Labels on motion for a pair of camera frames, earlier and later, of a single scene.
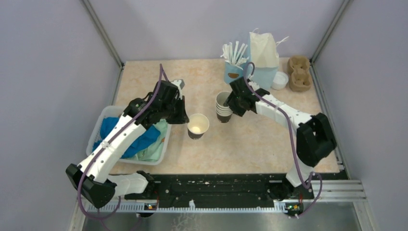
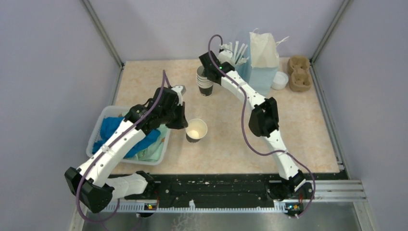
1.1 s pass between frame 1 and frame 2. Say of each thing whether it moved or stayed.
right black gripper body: moved
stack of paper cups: moved
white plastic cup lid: stayed
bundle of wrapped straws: stayed
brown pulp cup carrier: stayed
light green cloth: stayed
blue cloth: stayed
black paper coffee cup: moved
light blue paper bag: stayed
